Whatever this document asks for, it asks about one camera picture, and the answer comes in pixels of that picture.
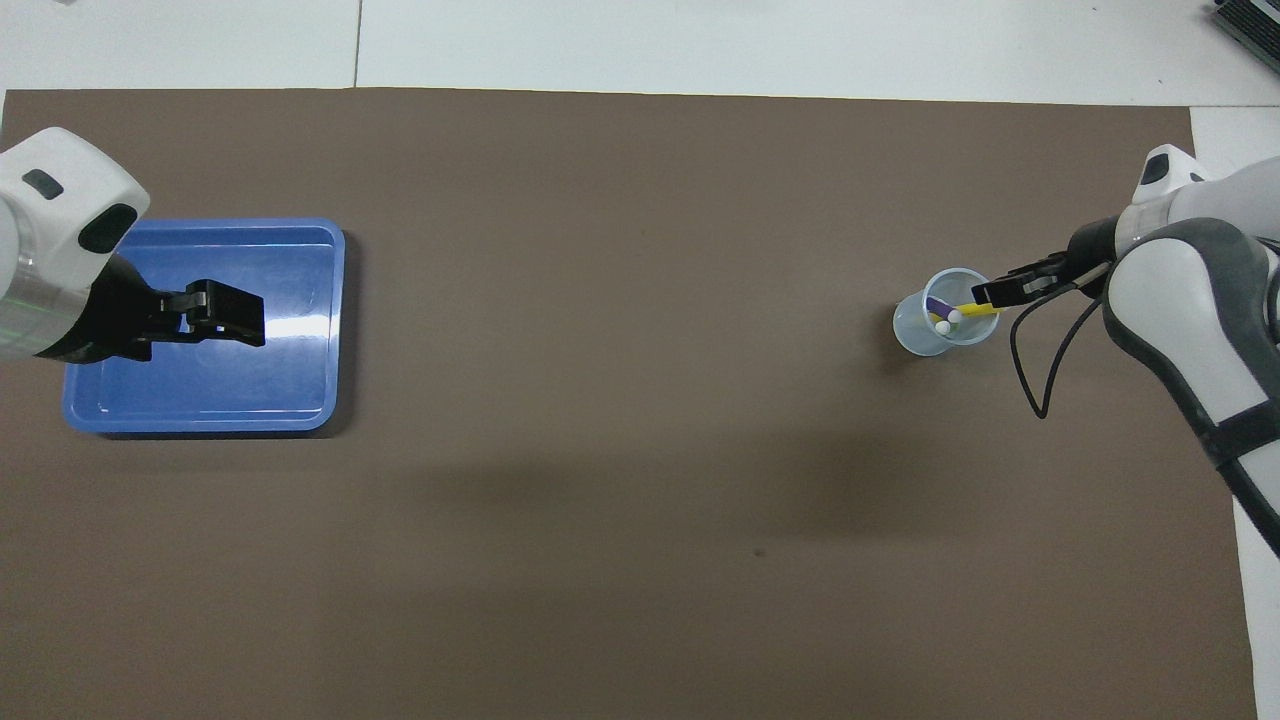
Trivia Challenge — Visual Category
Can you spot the blue plastic tray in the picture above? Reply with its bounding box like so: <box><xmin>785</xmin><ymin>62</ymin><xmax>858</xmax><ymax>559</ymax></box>
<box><xmin>62</xmin><ymin>218</ymin><xmax>346</xmax><ymax>435</ymax></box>

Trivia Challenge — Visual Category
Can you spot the grey ribbed device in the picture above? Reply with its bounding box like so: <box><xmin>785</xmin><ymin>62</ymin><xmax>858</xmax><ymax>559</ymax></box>
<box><xmin>1210</xmin><ymin>0</ymin><xmax>1280</xmax><ymax>73</ymax></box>

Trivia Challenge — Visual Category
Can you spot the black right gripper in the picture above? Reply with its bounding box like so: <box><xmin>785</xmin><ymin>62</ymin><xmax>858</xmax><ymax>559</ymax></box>
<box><xmin>971</xmin><ymin>217</ymin><xmax>1121</xmax><ymax>309</ymax></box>

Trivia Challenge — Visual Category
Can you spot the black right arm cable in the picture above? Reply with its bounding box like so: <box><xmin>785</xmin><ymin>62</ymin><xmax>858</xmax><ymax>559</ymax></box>
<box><xmin>1010</xmin><ymin>262</ymin><xmax>1111</xmax><ymax>419</ymax></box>

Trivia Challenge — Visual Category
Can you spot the clear plastic cup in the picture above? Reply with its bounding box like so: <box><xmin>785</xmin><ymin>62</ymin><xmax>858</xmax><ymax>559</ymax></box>
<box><xmin>893</xmin><ymin>267</ymin><xmax>1000</xmax><ymax>357</ymax></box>

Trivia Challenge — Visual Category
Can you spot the brown table mat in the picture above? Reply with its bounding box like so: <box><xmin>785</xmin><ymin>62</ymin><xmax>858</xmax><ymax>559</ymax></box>
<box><xmin>0</xmin><ymin>88</ymin><xmax>1259</xmax><ymax>720</ymax></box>

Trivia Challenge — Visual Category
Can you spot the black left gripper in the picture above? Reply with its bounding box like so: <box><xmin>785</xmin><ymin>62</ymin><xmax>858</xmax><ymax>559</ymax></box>
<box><xmin>38</xmin><ymin>253</ymin><xmax>267</xmax><ymax>365</ymax></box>

